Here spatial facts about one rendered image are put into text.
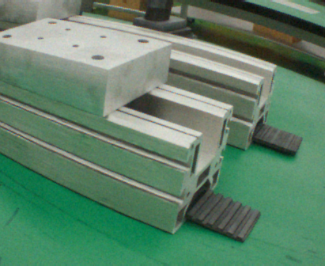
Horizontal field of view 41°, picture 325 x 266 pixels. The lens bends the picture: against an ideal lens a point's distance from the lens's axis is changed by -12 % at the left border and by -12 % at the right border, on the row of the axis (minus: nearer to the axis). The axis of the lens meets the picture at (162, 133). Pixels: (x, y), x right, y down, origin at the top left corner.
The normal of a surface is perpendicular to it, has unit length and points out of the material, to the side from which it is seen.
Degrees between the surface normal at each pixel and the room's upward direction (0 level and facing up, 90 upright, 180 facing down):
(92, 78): 90
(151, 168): 90
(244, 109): 90
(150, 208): 90
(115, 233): 0
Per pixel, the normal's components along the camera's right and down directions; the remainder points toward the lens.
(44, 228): 0.14, -0.89
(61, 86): -0.45, 0.33
